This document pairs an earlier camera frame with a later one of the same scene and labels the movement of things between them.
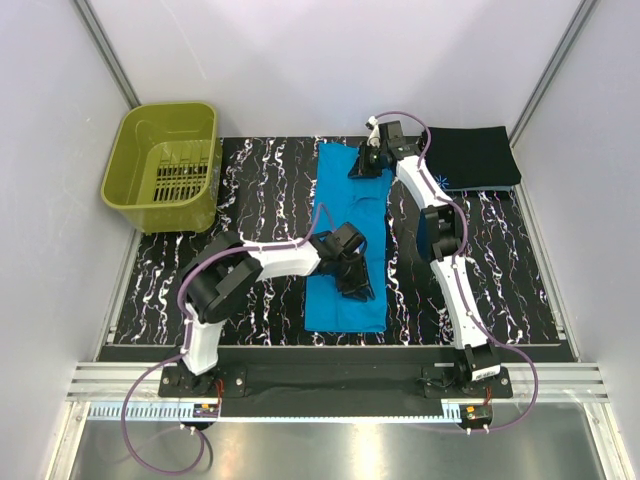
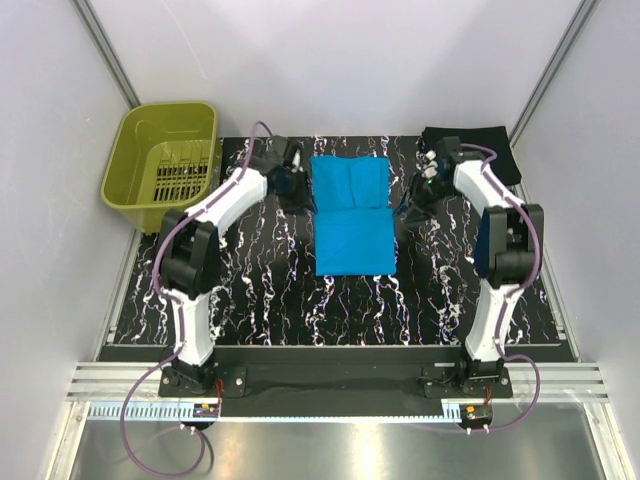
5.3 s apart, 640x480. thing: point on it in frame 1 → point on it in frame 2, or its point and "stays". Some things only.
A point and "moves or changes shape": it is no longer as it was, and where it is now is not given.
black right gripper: [359, 170] → [420, 211]
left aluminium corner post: [125, 91] stays
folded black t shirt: [470, 157] stays
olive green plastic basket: [164, 168] stays
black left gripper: [357, 288] → [305, 200]
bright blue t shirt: [363, 202] moves or changes shape
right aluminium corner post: [587, 6] stays
